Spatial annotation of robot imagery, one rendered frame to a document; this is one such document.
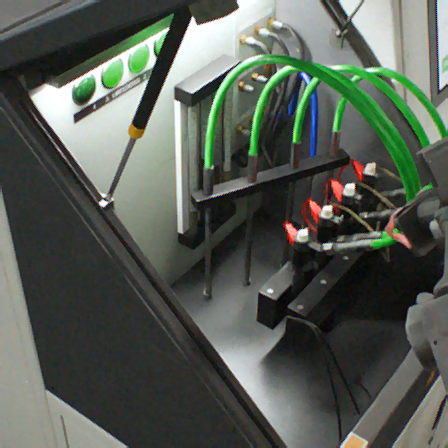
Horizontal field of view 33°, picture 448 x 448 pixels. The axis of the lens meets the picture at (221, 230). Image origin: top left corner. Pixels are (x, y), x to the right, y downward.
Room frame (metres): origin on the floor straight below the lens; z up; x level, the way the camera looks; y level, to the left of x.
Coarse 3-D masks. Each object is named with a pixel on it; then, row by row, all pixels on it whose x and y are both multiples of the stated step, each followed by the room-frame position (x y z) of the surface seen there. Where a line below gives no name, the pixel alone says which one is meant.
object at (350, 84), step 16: (320, 64) 1.07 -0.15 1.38; (272, 80) 1.11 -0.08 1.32; (352, 80) 1.03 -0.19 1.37; (368, 96) 1.01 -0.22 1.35; (256, 112) 1.12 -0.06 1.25; (256, 128) 1.12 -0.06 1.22; (256, 144) 1.13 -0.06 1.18; (400, 144) 0.97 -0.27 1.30; (256, 160) 1.13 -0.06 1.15; (256, 176) 1.13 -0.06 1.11; (416, 176) 0.95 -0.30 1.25; (416, 192) 0.94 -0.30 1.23; (352, 240) 1.00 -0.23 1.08
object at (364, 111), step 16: (240, 64) 1.05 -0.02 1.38; (256, 64) 1.03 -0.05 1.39; (288, 64) 1.00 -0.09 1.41; (304, 64) 0.98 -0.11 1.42; (224, 80) 1.07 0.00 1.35; (336, 80) 0.96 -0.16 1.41; (352, 96) 0.94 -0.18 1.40; (368, 112) 0.92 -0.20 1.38; (208, 128) 1.08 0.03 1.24; (384, 128) 0.91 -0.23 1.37; (208, 144) 1.08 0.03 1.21; (384, 144) 0.90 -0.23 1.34; (208, 160) 1.08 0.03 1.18; (400, 160) 0.88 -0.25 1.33; (384, 240) 0.88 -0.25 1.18
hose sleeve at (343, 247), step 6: (360, 240) 0.91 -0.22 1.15; (366, 240) 0.90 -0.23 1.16; (372, 240) 0.90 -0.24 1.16; (336, 246) 0.93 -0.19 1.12; (342, 246) 0.92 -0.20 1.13; (348, 246) 0.92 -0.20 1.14; (354, 246) 0.91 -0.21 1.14; (360, 246) 0.90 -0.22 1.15; (366, 246) 0.90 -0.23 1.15; (336, 252) 0.92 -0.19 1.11; (342, 252) 0.92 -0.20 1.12
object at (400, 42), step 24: (336, 0) 1.36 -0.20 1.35; (384, 0) 1.30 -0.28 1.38; (408, 0) 1.34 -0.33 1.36; (360, 24) 1.33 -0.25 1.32; (384, 24) 1.30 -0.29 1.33; (408, 24) 1.33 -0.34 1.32; (384, 48) 1.29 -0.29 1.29; (408, 48) 1.32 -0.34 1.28; (408, 72) 1.31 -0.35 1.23; (408, 96) 1.30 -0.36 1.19; (432, 120) 1.37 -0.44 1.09
